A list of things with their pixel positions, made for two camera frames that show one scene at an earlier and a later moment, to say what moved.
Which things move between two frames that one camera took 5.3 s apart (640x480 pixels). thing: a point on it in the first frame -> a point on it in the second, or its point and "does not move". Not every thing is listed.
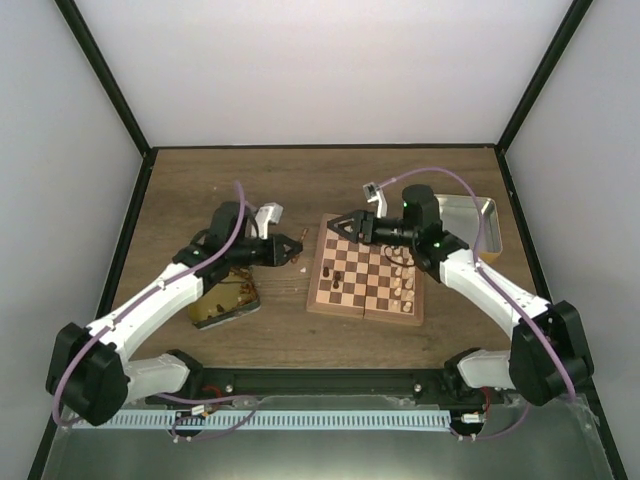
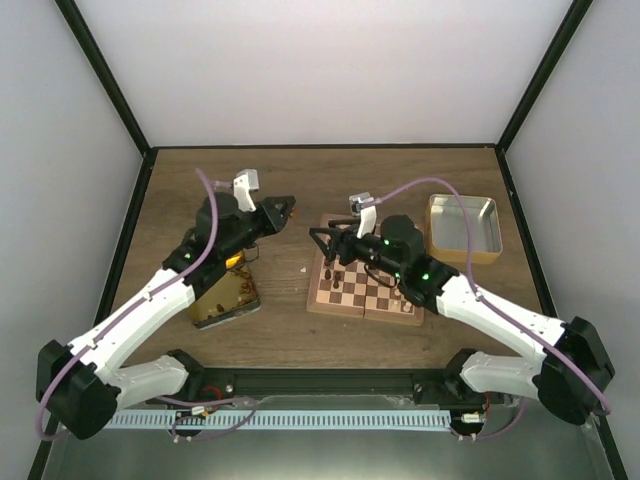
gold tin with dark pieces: [231, 299] does not move
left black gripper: [277, 255] -> [276, 221]
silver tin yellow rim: [460, 217] does not move
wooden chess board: [375, 282] does not move
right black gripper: [367, 226] -> [345, 238]
